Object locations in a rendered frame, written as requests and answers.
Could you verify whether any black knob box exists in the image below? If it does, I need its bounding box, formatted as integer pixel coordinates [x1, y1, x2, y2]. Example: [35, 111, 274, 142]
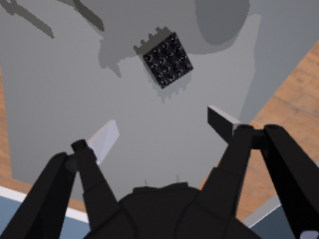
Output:
[143, 32, 193, 89]

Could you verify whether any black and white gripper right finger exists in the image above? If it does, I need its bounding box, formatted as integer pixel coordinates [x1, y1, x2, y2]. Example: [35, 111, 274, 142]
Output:
[176, 106, 319, 239]

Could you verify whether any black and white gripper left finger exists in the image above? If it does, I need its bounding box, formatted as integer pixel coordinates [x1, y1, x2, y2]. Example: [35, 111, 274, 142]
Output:
[0, 119, 136, 239]

